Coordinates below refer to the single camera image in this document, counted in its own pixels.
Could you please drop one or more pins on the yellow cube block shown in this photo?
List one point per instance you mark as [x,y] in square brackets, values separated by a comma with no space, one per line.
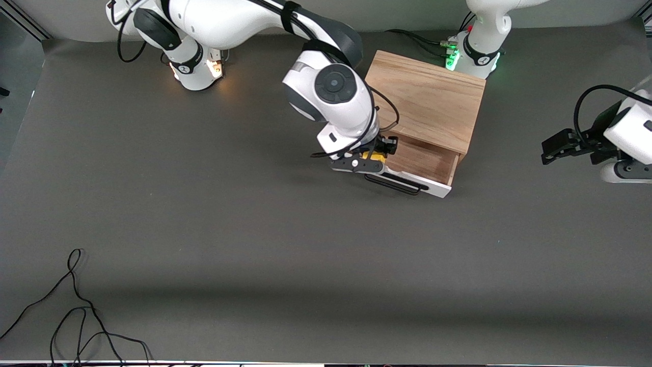
[374,156]

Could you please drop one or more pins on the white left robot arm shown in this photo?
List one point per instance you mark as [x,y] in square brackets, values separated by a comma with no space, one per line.
[484,30]

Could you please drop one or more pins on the aluminium frame rail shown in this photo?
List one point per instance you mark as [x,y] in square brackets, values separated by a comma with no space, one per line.
[646,16]
[25,23]

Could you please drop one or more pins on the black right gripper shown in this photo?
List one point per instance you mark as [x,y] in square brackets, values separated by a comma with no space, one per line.
[385,145]

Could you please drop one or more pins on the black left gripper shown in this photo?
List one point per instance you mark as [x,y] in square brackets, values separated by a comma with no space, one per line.
[597,138]

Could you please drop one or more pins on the wooden drawer cabinet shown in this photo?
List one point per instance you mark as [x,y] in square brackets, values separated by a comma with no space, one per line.
[433,92]

